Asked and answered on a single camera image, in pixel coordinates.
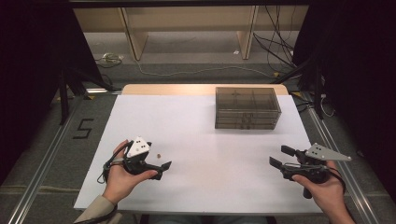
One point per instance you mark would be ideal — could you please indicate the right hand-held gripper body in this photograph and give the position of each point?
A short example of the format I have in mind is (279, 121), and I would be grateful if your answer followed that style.
(317, 152)

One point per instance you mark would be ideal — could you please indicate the black curtain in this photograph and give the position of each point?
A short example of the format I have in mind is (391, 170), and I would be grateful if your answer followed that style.
(28, 77)
(358, 77)

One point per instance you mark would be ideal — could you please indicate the long aluminium rail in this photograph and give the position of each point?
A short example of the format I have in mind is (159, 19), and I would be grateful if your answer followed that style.
(354, 186)
(39, 177)

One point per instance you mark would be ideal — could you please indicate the person's right hand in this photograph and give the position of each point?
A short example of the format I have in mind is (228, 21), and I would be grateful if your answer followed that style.
(330, 194)

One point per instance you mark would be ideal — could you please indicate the smoky plastic drawer box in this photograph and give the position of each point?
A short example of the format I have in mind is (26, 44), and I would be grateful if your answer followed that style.
(249, 99)

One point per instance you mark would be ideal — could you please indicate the white board sheet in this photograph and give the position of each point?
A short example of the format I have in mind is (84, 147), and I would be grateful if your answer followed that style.
(202, 155)

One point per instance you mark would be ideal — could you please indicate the black metal stand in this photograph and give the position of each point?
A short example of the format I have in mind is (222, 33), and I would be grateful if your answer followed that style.
(63, 99)
(317, 93)

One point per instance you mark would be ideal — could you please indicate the person's left hand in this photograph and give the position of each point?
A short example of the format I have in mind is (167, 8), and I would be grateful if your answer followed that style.
(120, 183)

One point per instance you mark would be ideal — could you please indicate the short aluminium rail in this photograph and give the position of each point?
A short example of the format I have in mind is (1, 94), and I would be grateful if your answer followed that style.
(99, 90)

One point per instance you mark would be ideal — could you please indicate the black overhead bar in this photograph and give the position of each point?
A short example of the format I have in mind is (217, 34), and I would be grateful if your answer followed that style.
(186, 3)

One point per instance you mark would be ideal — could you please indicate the small white paper scrap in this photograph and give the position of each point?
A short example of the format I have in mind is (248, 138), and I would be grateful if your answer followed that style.
(236, 52)

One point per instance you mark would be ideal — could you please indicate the beige wooden desk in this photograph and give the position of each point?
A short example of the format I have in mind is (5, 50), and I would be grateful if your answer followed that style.
(186, 18)

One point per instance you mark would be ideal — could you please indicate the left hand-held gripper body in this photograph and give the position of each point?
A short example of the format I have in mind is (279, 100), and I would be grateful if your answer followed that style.
(137, 149)

